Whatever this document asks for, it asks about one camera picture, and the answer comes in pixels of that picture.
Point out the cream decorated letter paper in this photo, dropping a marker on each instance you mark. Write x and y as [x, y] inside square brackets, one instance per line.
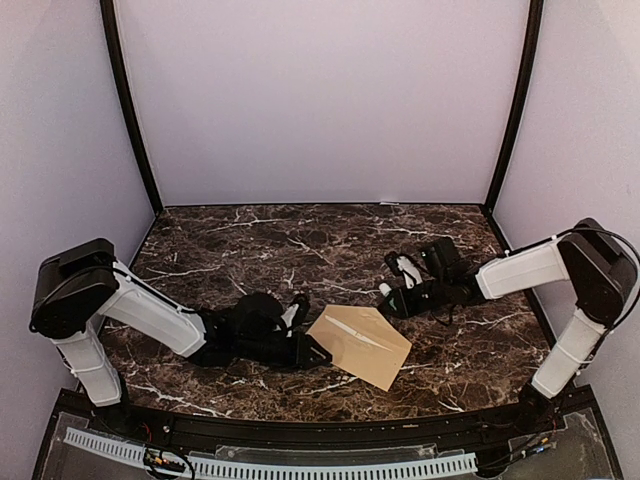
[351, 331]

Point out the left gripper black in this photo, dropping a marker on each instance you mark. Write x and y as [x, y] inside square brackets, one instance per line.
[300, 357]

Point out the black front table rail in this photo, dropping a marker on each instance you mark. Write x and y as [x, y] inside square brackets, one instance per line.
[484, 429]

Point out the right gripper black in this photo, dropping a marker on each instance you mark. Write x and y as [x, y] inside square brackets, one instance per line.
[404, 306]

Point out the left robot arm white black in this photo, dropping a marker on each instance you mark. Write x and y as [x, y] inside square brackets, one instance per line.
[87, 282]

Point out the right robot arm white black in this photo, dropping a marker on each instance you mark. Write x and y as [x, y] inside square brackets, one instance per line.
[598, 267]

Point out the black frame post left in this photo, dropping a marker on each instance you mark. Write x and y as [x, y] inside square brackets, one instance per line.
[125, 98]

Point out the brown paper envelope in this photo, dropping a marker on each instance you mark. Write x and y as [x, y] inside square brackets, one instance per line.
[376, 366]

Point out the white slotted cable duct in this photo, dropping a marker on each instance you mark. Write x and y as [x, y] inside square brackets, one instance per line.
[248, 463]

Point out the green white glue stick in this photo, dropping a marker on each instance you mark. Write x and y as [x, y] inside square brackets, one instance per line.
[384, 289]

